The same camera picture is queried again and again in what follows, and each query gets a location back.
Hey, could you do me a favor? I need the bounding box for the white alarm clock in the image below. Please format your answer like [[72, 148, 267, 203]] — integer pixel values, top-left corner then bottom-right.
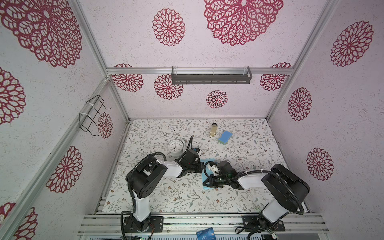
[[167, 140, 186, 158]]

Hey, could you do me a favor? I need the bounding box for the blue green sponge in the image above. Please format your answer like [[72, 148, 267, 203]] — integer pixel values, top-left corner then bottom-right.
[[218, 131, 233, 145]]

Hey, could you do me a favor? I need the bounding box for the black wall shelf rack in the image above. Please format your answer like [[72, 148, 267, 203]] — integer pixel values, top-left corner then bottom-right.
[[171, 67, 253, 85]]

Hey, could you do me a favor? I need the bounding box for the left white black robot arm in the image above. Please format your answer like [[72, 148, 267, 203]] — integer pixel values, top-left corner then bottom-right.
[[126, 148, 204, 224]]

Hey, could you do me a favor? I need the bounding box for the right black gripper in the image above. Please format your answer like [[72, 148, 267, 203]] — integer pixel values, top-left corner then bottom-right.
[[203, 173, 231, 187]]

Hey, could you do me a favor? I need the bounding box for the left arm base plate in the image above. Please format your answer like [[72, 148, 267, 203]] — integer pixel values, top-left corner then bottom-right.
[[123, 214, 164, 234]]

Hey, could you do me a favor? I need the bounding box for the small yellow liquid jar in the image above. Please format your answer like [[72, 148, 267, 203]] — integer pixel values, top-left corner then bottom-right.
[[210, 123, 218, 137]]

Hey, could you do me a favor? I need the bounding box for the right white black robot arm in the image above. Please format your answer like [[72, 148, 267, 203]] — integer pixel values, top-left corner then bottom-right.
[[202, 161, 310, 223]]

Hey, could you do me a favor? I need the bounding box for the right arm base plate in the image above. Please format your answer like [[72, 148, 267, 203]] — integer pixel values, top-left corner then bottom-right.
[[242, 215, 286, 232]]

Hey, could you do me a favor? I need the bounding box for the blue card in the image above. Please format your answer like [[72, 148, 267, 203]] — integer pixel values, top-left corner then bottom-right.
[[196, 228, 217, 240]]

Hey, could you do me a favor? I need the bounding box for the black wire wall basket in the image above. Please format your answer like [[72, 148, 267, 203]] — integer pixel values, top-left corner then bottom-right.
[[78, 95, 113, 139]]

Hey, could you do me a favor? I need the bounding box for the light blue paper sheet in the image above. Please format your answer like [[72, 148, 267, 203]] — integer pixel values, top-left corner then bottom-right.
[[200, 158, 220, 191]]

